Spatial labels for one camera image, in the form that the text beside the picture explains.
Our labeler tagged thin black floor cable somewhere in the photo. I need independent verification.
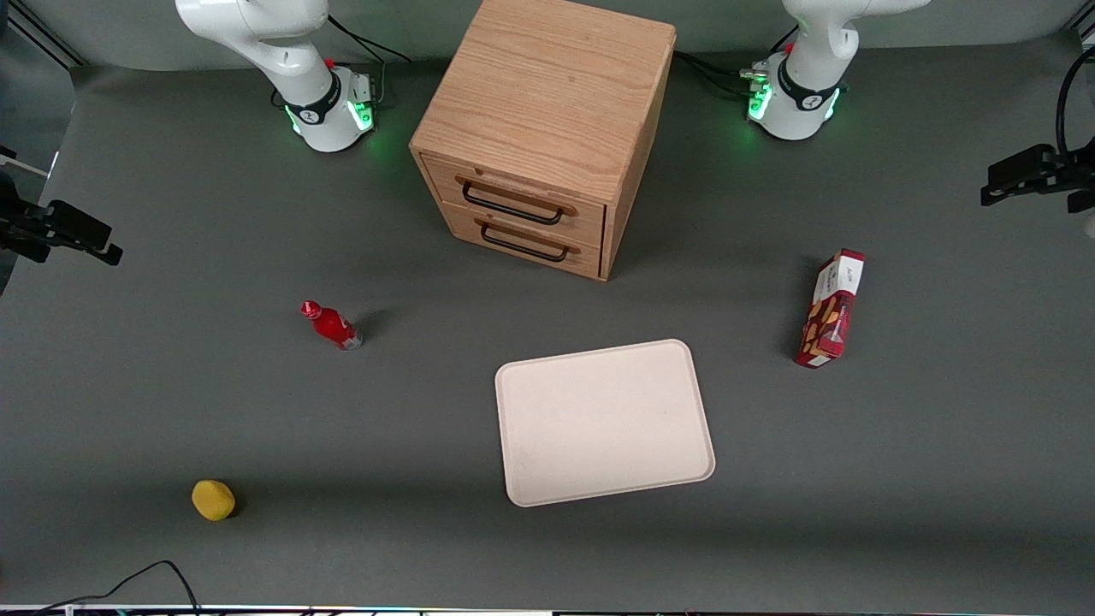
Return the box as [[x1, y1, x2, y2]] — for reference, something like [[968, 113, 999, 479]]
[[33, 560, 203, 616]]

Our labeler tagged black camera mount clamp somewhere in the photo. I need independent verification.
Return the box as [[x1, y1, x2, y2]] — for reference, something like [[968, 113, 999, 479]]
[[0, 146, 124, 297], [980, 143, 1095, 216]]

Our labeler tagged wooden drawer with notch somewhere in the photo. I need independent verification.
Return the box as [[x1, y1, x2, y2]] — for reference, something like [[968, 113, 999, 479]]
[[421, 155, 607, 250]]

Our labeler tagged yellow lemon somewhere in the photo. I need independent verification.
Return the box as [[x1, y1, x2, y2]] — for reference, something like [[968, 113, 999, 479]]
[[192, 480, 237, 522]]

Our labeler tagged wooden drawer cabinet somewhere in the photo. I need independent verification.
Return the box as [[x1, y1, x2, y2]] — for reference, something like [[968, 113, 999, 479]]
[[409, 0, 678, 282]]

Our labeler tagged thick black hanging cable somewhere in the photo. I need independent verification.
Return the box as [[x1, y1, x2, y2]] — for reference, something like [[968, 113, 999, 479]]
[[1056, 44, 1095, 157]]

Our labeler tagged red cookie box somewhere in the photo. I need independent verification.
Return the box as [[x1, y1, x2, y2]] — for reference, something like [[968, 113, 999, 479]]
[[793, 249, 867, 370]]

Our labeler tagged beige rectangular tray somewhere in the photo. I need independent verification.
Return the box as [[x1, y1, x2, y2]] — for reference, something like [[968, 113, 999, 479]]
[[494, 339, 717, 509]]

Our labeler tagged short black drawer handle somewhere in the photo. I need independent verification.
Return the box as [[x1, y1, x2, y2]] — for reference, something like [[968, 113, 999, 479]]
[[479, 222, 571, 264]]

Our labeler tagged black arm base cable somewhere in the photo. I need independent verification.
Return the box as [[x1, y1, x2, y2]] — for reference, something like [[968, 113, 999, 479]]
[[271, 14, 413, 110], [673, 26, 798, 100]]

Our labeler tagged long black drawer handle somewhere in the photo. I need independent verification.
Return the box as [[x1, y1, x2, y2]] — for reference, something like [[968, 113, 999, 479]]
[[461, 181, 565, 227]]

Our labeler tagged plain wooden drawer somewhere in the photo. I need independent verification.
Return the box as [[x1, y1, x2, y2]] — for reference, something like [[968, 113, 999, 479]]
[[440, 201, 603, 281]]

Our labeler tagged red plastic bottle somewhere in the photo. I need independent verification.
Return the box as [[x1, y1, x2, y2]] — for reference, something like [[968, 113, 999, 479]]
[[300, 300, 364, 352]]

